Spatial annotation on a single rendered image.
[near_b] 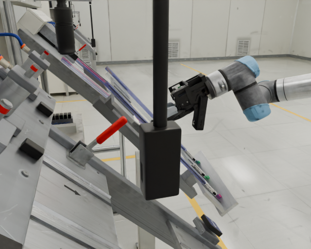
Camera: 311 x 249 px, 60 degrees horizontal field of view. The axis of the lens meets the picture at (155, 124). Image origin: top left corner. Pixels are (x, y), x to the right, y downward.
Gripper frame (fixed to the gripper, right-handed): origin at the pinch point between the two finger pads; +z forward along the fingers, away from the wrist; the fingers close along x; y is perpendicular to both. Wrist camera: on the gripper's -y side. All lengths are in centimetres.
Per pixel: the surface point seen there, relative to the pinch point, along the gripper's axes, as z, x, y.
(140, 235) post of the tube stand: 23.6, 3.0, -35.3
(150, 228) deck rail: 10.4, 33.6, -6.9
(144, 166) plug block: 0, 65, 26
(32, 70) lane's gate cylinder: 6, 54, 32
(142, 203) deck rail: 8.9, 33.8, 0.1
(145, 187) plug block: 1, 65, 25
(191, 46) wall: -187, -738, -146
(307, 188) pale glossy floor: -80, -80, -144
